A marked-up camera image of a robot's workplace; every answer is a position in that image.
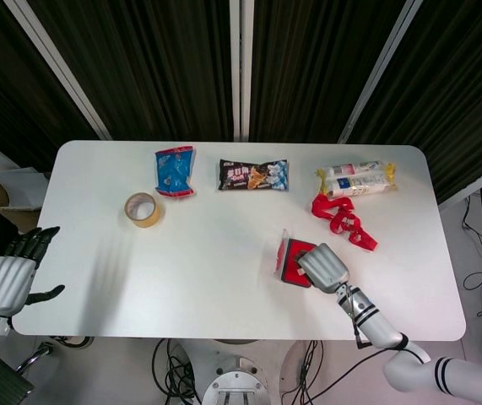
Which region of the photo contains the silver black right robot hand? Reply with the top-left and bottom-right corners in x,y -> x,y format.
292,242 -> 350,294

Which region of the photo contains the dark green foot pedal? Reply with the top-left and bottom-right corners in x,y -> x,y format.
0,358 -> 35,405

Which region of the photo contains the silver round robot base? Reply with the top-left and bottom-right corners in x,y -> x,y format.
200,340 -> 284,405

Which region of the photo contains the yellow packing tape roll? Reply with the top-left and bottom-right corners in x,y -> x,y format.
122,192 -> 166,230

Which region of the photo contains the white metal frame post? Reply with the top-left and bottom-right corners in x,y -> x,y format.
3,0 -> 113,141
336,0 -> 425,145
228,0 -> 252,143

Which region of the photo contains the black floor cable bundle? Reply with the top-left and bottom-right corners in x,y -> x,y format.
150,336 -> 209,405

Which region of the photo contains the blue snack bag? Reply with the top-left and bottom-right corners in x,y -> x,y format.
153,144 -> 197,199

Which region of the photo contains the open cardboard box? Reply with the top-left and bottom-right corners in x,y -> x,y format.
0,167 -> 50,213

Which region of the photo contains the red ink pad case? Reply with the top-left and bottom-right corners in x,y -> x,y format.
273,228 -> 322,289

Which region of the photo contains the dark brown snack package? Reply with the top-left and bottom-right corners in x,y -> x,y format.
216,158 -> 290,192

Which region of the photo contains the dark pleated curtain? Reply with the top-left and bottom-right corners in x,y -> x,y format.
0,0 -> 482,204

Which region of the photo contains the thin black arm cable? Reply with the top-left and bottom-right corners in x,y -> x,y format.
347,285 -> 377,349

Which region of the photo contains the red lanyard strap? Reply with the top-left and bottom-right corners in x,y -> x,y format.
310,192 -> 380,254

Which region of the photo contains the white and yellow wrapped pack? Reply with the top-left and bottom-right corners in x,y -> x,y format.
315,159 -> 399,199

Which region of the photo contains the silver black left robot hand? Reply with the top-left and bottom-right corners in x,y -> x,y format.
0,225 -> 67,318

